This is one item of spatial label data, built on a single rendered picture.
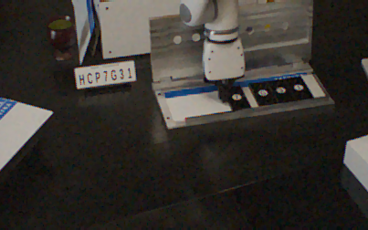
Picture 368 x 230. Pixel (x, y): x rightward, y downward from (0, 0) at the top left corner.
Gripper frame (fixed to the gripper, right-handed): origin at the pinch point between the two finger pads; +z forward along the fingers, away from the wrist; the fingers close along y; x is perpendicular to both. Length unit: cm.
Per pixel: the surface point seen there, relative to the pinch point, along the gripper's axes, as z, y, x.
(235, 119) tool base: 4.1, 0.7, -6.9
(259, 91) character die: 1.3, 9.8, 0.8
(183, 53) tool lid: -8.1, -7.8, 11.0
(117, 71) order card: -3.0, -24.8, 17.1
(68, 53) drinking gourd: -4.0, -36.3, 33.1
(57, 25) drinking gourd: -13, -38, 33
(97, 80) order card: -1.4, -30.4, 16.7
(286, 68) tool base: 0.5, 20.7, 11.0
